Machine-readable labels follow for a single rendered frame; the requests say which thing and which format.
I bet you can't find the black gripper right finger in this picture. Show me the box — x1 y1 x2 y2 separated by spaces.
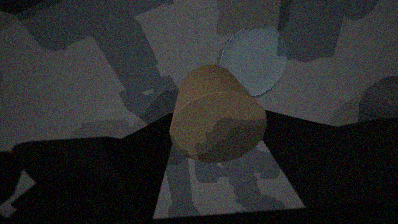
262 110 398 208

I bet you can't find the tan cylinder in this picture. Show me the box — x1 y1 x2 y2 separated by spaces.
169 65 268 163

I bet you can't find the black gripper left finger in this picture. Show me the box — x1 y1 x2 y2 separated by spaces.
11 113 173 221

